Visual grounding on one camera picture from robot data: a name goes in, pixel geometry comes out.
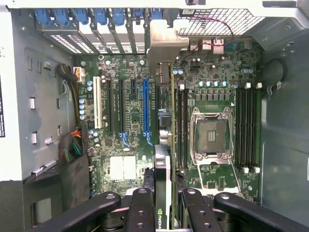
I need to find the metal socket cover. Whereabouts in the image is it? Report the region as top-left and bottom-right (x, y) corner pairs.
(195, 158), (242, 195)

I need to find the silver chipset heatsink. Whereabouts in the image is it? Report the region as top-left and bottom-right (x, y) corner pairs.
(110, 155), (138, 181)

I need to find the CPU socket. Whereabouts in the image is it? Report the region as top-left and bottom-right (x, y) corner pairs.
(190, 107), (234, 166)

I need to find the black plastic shroud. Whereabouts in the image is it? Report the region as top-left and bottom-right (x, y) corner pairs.
(0, 154), (92, 232)

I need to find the black RAM slot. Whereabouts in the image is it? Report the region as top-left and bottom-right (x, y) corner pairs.
(248, 82), (254, 174)
(241, 82), (248, 174)
(236, 82), (242, 174)
(253, 82), (262, 174)
(177, 83), (183, 170)
(183, 83), (189, 170)

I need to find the blue expansion slot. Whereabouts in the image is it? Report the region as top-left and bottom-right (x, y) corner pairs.
(142, 78), (150, 134)

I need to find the white expansion slot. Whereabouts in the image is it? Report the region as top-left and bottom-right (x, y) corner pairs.
(93, 76), (102, 130)

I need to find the dark grey PC case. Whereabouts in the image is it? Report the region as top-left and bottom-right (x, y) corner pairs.
(0, 0), (309, 232)

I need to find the green motherboard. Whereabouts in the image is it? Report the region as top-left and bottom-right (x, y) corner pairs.
(73, 40), (264, 201)

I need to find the blue slot clip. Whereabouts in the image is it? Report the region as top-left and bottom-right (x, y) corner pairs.
(131, 8), (144, 21)
(54, 8), (72, 26)
(94, 8), (108, 25)
(74, 8), (89, 25)
(112, 8), (126, 26)
(35, 8), (53, 26)

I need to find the coloured power wire bundle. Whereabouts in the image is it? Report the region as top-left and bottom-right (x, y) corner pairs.
(56, 63), (85, 165)

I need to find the red black twisted wire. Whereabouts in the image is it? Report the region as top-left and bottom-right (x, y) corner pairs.
(188, 14), (235, 54)

